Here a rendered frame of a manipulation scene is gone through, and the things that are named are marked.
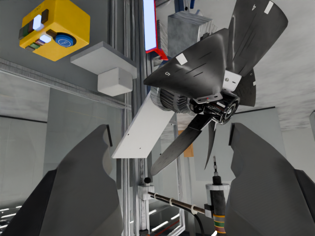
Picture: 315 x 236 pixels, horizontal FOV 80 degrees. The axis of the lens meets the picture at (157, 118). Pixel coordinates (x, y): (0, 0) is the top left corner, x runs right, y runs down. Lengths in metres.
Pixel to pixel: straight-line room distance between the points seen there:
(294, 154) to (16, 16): 12.66
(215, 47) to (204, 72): 0.08
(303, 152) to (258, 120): 6.88
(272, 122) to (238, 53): 5.58
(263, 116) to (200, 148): 2.11
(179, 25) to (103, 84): 0.62
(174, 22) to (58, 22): 0.34
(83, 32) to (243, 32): 0.48
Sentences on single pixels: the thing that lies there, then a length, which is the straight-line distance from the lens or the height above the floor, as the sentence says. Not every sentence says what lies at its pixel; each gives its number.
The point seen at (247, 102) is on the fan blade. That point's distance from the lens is 0.95.
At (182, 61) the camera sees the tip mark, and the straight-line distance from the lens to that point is 0.46.
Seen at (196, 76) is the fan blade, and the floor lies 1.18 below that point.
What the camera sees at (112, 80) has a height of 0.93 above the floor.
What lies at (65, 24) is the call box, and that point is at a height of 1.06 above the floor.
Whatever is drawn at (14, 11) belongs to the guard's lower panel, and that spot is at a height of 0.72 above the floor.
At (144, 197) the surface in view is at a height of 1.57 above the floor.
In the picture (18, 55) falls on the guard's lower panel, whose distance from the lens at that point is 1.04.
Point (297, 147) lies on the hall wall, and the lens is 12.87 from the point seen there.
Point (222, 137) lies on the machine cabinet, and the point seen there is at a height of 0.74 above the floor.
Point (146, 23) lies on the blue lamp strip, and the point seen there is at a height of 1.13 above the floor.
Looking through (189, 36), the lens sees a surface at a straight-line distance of 0.66.
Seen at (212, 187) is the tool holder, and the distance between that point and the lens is 0.60.
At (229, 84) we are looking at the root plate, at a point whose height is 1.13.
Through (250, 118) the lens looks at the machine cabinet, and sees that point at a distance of 6.30.
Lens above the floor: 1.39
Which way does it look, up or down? 13 degrees down
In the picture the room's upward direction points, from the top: 177 degrees clockwise
